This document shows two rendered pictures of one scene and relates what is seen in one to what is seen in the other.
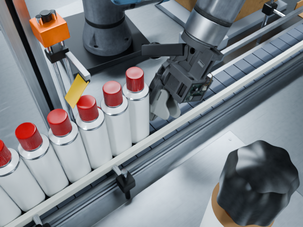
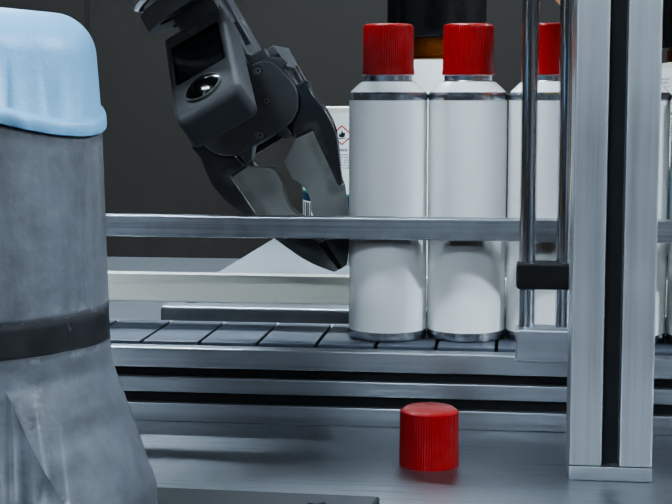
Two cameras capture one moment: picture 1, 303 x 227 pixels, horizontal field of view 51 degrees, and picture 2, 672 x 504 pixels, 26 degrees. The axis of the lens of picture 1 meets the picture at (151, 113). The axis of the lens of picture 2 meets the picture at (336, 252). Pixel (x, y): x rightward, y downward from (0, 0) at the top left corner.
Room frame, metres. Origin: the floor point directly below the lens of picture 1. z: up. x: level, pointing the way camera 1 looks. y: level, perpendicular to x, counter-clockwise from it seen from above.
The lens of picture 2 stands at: (1.11, 0.67, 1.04)
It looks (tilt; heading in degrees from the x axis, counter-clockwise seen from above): 6 degrees down; 224
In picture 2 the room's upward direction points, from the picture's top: straight up
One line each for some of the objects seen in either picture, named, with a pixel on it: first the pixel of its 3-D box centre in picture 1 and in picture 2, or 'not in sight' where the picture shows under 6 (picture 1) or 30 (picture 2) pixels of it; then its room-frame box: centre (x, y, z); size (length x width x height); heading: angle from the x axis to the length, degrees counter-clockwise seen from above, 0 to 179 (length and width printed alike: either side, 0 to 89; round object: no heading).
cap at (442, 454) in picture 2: not in sight; (429, 435); (0.49, 0.14, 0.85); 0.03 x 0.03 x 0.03
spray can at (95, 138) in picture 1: (94, 135); (547, 182); (0.34, 0.11, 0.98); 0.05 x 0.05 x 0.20
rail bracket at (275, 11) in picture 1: (271, 24); not in sight; (0.78, -0.36, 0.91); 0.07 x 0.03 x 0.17; 37
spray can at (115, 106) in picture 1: (117, 122); (467, 181); (0.37, 0.07, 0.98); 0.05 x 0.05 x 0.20
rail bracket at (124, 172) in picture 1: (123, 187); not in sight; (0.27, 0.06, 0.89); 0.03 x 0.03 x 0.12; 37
